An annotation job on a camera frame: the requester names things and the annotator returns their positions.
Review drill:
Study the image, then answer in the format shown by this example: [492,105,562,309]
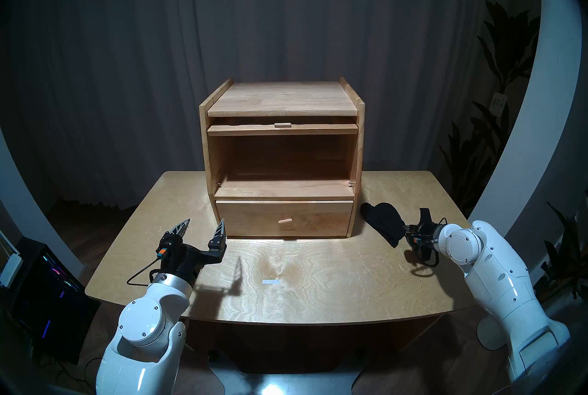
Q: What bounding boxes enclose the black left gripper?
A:
[157,219,227,284]

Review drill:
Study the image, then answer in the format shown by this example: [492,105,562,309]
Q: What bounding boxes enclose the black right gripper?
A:
[404,209,444,264]

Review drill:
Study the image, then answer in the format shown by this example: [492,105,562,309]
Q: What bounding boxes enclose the black socks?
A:
[360,202,407,248]

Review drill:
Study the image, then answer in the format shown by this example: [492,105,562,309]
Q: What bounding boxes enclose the wooden flap door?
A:
[207,117,359,137]

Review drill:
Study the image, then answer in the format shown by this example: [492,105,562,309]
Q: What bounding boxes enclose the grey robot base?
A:
[209,353,368,395]

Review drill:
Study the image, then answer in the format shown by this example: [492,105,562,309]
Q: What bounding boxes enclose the wooden cabinet drawer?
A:
[215,200,354,238]

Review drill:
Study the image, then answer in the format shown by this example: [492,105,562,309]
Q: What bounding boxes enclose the white round plant pot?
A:
[478,314,508,350]

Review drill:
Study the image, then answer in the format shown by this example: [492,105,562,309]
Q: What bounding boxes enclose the wooden cabinet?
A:
[198,77,366,239]

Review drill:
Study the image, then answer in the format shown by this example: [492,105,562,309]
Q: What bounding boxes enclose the black computer tower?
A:
[9,237,101,365]

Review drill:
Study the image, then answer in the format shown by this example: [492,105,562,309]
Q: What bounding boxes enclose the white router box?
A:
[0,230,23,288]

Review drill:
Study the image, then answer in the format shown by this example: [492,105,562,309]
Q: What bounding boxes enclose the tall plant with tag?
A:
[439,1,542,215]

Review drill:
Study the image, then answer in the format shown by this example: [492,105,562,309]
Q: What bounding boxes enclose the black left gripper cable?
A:
[127,259,161,286]

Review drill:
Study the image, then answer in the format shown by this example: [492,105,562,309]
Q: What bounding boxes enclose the black floor cables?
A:
[46,355,106,395]

